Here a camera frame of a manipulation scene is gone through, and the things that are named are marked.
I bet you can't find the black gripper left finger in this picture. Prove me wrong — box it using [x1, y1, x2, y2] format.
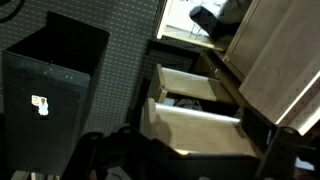
[61, 105, 184, 180]

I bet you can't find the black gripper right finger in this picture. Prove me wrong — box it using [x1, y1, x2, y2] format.
[241, 106, 320, 180]

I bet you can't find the plain wooden drawer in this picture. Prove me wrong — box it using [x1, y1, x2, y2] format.
[148, 63, 238, 105]

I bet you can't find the wooden drawer with white cloth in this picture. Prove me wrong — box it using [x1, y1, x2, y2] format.
[155, 0, 254, 51]

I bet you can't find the black bin with white sticker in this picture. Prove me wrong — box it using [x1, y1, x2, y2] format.
[1, 11, 111, 176]

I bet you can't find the black rolled garment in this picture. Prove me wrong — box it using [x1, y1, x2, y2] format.
[189, 5, 243, 42]

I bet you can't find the wooden bed frame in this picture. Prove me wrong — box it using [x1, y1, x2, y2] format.
[238, 19, 320, 136]

